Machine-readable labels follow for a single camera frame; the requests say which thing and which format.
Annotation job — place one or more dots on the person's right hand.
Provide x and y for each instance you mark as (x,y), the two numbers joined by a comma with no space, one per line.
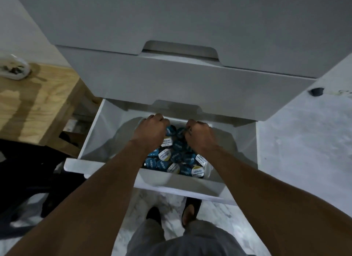
(202,137)

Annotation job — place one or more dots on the person's black right shoe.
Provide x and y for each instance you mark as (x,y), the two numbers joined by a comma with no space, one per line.
(192,206)

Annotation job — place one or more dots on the grey round dish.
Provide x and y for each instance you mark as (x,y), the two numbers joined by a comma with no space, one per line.
(15,68)

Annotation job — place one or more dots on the white drawer cabinet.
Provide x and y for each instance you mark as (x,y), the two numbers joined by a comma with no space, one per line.
(192,79)

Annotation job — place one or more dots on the person's grey shorts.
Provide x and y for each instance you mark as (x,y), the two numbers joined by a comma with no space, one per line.
(192,242)

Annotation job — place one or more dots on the person's black left shoe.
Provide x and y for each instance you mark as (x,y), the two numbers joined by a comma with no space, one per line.
(154,214)

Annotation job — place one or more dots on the person's black shoe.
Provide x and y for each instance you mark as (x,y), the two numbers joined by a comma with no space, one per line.
(192,206)
(154,214)

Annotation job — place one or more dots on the person's left forearm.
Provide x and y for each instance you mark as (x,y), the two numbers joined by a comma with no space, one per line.
(77,209)

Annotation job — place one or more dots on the row of lidded capsules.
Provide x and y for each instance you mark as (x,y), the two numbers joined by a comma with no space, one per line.
(176,159)

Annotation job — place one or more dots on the brown wooden side table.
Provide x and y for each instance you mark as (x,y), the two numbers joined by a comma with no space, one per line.
(41,104)

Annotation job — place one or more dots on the person's left hand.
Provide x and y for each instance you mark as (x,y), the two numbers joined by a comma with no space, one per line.
(150,134)

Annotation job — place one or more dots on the clear plastic tray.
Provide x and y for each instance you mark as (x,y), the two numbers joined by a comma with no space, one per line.
(209,169)

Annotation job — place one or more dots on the teal capsule white lid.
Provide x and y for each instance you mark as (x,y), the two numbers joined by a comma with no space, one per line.
(316,91)

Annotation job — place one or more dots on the person's right forearm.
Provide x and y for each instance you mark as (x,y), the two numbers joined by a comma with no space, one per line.
(283,200)

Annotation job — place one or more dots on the white marble table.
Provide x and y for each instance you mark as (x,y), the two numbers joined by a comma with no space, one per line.
(302,154)

